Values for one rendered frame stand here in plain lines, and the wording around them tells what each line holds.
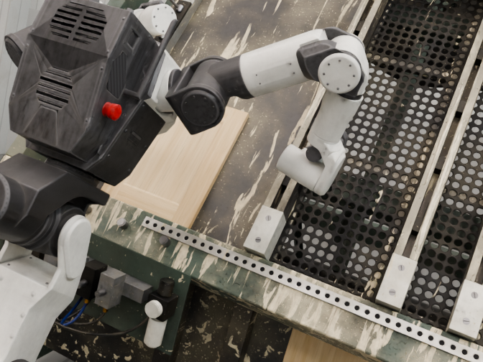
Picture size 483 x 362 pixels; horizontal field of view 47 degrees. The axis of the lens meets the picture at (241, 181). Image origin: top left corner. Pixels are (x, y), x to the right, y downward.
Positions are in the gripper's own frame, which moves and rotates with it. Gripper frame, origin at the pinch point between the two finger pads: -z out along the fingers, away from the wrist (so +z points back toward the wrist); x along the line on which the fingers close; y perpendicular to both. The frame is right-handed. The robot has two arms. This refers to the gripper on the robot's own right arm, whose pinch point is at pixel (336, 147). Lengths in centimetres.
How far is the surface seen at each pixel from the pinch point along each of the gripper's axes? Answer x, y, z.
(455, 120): 9.1, -24.0, -27.6
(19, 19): -46, 337, -228
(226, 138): -11.1, 35.2, -10.8
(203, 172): -20.0, 36.7, -2.2
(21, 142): -27, 96, 9
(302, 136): -3.2, 12.7, -10.9
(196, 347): -78, 27, 0
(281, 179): -13.7, 12.7, -0.8
